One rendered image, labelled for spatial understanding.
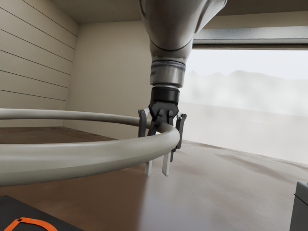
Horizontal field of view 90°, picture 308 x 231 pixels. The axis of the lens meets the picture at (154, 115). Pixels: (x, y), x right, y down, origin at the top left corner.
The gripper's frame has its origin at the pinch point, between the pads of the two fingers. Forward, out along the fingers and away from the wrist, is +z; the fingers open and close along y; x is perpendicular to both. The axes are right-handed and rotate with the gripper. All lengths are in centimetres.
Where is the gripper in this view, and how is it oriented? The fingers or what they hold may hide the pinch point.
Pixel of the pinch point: (157, 162)
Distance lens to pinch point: 43.9
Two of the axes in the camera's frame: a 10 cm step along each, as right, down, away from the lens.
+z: -1.1, 9.9, 0.5
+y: -9.3, -0.9, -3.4
